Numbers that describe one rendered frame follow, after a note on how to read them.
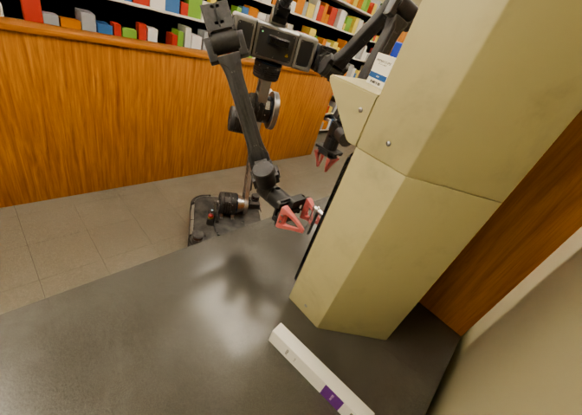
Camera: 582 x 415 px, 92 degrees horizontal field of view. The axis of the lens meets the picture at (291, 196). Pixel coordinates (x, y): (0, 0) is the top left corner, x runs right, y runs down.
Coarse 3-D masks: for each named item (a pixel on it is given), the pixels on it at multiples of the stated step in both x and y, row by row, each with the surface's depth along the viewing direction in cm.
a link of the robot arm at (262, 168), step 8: (264, 160) 77; (256, 168) 75; (264, 168) 75; (272, 168) 75; (256, 176) 74; (264, 176) 73; (272, 176) 75; (280, 176) 87; (256, 184) 78; (264, 184) 76; (272, 184) 77
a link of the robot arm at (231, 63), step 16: (240, 32) 76; (208, 48) 76; (240, 48) 77; (224, 64) 76; (240, 64) 77; (240, 80) 78; (240, 96) 79; (240, 112) 80; (256, 128) 82; (256, 144) 82; (256, 160) 83
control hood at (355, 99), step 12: (336, 84) 54; (348, 84) 52; (360, 84) 54; (336, 96) 55; (348, 96) 53; (360, 96) 51; (372, 96) 50; (348, 108) 53; (360, 108) 52; (372, 108) 50; (348, 120) 54; (360, 120) 52; (348, 132) 55; (360, 132) 53
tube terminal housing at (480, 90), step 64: (448, 0) 39; (512, 0) 35; (576, 0) 35; (448, 64) 41; (512, 64) 39; (576, 64) 39; (384, 128) 50; (448, 128) 44; (512, 128) 44; (384, 192) 52; (448, 192) 50; (320, 256) 67; (384, 256) 59; (448, 256) 59; (320, 320) 72; (384, 320) 71
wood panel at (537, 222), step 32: (576, 128) 59; (544, 160) 64; (576, 160) 60; (512, 192) 69; (544, 192) 65; (576, 192) 61; (512, 224) 70; (544, 224) 66; (576, 224) 62; (480, 256) 77; (512, 256) 72; (544, 256) 67; (448, 288) 84; (480, 288) 78; (512, 288) 73; (448, 320) 87
